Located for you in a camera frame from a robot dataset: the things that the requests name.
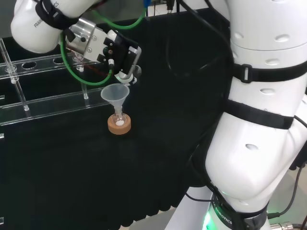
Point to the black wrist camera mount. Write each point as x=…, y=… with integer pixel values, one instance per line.
x=124, y=55

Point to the black bench cloth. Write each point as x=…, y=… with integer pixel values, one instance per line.
x=72, y=179

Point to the clear acrylic funnel stand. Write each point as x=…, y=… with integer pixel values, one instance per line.
x=48, y=105

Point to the small glass round-bottom flask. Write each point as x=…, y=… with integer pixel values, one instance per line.
x=119, y=121

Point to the clear plastic cloth clip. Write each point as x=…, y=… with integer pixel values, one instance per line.
x=1, y=220
x=2, y=135

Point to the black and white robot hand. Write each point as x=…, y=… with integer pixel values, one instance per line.
x=124, y=76

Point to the clear plastic funnel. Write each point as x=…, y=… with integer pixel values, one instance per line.
x=115, y=92

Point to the clear glass weighing funnel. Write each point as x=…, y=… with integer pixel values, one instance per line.
x=125, y=84

